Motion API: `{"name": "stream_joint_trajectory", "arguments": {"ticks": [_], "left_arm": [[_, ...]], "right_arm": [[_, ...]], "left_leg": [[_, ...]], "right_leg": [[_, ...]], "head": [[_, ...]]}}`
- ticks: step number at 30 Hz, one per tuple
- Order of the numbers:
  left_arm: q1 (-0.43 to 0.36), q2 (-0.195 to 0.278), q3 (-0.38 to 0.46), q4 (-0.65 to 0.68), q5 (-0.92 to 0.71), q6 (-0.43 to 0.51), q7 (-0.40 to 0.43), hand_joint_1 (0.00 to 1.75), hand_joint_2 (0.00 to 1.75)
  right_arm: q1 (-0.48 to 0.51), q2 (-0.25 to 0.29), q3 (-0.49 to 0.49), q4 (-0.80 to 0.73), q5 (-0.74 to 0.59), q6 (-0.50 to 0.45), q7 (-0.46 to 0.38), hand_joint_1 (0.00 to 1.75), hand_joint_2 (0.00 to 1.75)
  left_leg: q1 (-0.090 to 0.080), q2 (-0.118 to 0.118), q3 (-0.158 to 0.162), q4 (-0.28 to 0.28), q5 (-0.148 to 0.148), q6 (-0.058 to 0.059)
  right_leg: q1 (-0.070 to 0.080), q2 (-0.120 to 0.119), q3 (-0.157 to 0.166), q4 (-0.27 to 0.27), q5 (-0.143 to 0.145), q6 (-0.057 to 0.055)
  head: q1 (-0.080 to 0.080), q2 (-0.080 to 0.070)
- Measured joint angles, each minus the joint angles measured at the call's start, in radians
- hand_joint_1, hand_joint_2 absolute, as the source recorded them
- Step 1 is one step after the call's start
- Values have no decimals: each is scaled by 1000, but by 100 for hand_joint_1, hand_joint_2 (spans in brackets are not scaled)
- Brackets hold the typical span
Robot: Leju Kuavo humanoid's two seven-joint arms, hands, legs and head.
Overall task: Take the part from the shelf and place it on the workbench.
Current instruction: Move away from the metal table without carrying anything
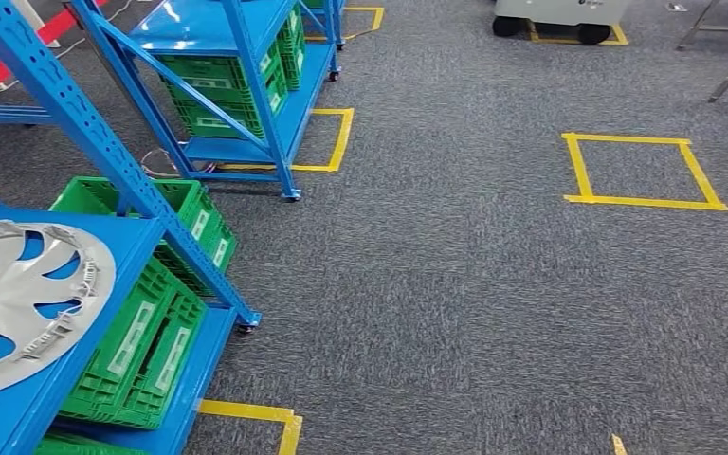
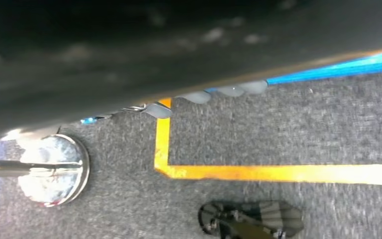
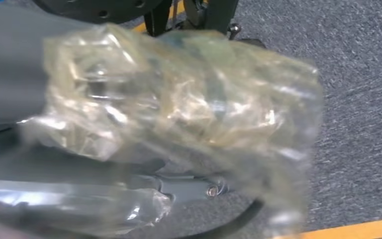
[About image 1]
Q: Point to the grey floor socket box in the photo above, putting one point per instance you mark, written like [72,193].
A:
[676,7]

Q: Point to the white wheeled cart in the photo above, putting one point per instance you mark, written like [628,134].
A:
[558,9]

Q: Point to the small blue metal rack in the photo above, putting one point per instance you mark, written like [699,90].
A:
[201,25]

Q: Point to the yellow floor tape outline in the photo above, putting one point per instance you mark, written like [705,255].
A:
[342,138]
[619,447]
[643,201]
[288,433]

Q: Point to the open green plastic crate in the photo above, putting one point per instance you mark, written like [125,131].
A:
[87,191]

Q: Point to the grey plastic wheel hubcap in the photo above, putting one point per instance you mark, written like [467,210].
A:
[12,301]

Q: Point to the blue metal shelf rack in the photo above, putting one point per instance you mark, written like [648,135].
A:
[0,427]

